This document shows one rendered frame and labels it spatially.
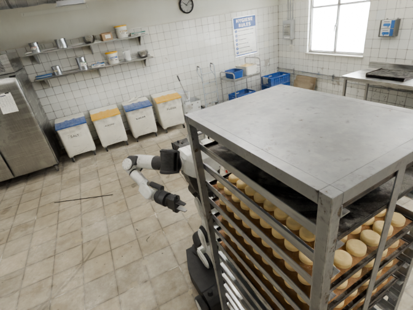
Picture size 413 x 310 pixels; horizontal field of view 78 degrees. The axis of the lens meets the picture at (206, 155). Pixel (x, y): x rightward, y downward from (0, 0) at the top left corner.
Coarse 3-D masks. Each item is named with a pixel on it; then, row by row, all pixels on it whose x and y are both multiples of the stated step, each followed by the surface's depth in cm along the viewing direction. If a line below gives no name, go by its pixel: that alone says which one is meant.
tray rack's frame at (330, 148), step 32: (256, 96) 104; (288, 96) 98; (320, 96) 93; (224, 128) 80; (256, 128) 76; (288, 128) 73; (320, 128) 70; (352, 128) 68; (384, 128) 65; (256, 160) 63; (288, 160) 58; (320, 160) 56; (352, 160) 55; (384, 160) 53; (320, 192) 47; (352, 192) 48; (320, 224) 50; (384, 224) 64; (320, 256) 54; (320, 288) 58
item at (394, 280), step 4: (216, 228) 123; (220, 228) 125; (240, 256) 109; (392, 276) 92; (392, 280) 91; (396, 280) 90; (264, 284) 96; (388, 284) 90; (392, 284) 89; (268, 288) 95; (380, 288) 89; (384, 288) 89; (388, 288) 88; (376, 292) 88; (380, 292) 88; (384, 292) 87; (372, 296) 87; (376, 296) 87; (372, 300) 85; (360, 308) 84
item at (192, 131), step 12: (192, 132) 98; (192, 144) 100; (192, 156) 105; (204, 180) 109; (204, 192) 111; (204, 204) 114; (204, 216) 120; (216, 252) 130; (216, 264) 133; (216, 276) 139
